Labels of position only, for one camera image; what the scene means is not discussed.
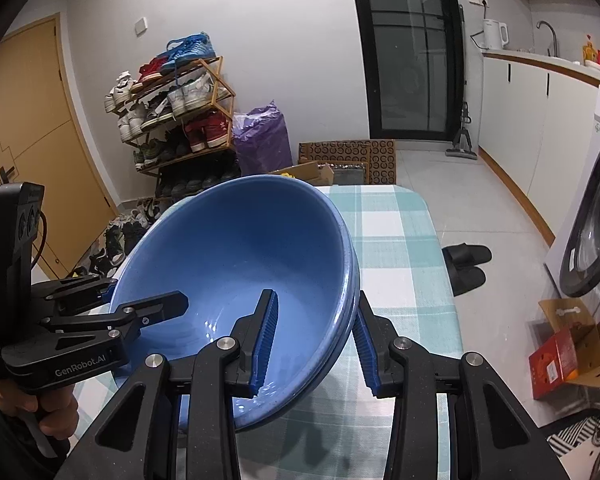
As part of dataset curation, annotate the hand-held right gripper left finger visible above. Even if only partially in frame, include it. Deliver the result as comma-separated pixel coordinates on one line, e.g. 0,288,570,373
55,289,280,480

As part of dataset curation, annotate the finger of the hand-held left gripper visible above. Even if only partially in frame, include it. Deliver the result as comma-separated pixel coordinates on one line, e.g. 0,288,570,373
30,274,119,318
42,289,190,347

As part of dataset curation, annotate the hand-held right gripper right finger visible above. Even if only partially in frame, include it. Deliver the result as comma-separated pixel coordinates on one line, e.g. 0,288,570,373
351,290,570,480

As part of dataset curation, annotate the blue bowl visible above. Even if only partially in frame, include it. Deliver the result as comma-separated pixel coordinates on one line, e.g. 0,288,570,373
177,240,362,433
110,175,356,401

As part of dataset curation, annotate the person's left hand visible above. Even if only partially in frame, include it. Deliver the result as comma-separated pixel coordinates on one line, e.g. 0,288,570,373
0,382,81,441

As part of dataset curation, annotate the pile of dark shoes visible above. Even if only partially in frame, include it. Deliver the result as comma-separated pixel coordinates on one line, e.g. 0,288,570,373
87,195,181,281

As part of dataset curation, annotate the teal checkered tablecloth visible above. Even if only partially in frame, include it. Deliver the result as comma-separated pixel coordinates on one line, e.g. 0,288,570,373
80,185,463,480

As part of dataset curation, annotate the wooden door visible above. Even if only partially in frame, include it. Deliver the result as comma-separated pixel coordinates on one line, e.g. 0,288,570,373
0,12,118,281

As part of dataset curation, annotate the open cardboard box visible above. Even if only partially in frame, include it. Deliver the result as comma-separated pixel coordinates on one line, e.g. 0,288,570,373
267,162,336,186

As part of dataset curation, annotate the wooden shoe rack with shoes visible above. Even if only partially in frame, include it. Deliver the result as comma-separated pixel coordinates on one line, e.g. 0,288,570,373
104,32,241,201

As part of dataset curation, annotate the purple plastic bag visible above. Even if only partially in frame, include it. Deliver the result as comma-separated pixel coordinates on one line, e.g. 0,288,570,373
232,101,293,176

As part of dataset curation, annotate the black and white striped rug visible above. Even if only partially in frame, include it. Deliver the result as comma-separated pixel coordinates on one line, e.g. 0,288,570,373
547,410,600,461

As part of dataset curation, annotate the red cardboard box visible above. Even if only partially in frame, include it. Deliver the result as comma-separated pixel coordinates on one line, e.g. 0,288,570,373
538,297,600,401

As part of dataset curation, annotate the floor mop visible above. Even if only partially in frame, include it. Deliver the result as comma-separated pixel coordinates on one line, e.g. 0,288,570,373
445,102,478,161

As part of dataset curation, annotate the white washing machine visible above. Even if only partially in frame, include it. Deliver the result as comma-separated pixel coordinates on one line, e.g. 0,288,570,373
544,84,600,401

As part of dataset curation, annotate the white cabinet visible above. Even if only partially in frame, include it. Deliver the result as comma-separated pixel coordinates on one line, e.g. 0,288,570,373
480,50,600,241

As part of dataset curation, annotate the black-framed glass door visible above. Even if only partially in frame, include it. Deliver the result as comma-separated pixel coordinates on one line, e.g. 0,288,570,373
346,0,466,138

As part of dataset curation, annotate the white electric kettle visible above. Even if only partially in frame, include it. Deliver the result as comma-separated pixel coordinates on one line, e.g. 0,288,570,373
481,19,511,52

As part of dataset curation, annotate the metal faucet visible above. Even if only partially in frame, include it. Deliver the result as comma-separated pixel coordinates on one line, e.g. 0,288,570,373
536,20,561,58

